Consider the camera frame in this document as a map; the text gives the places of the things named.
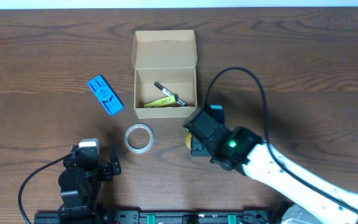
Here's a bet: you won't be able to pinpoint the clear adhesive tape roll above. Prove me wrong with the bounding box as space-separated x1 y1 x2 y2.
124 123 154 154

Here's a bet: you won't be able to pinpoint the white board marker black cap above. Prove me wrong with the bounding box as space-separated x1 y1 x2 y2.
154 82 186 106

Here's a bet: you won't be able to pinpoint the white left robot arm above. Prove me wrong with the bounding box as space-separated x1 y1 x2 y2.
58 145 121 223

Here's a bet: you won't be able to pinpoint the yellow tape roll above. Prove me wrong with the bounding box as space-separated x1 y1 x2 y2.
185 134 192 150

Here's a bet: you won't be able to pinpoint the brown cardboard box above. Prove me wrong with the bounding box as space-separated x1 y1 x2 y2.
132 30 198 119

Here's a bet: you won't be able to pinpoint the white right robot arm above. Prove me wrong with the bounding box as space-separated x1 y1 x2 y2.
183 109 358 223

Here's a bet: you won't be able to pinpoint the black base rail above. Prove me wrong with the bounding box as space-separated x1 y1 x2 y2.
34 210 284 224

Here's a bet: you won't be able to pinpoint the yellow highlighter blue caps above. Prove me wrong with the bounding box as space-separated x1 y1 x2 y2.
144 95 177 108

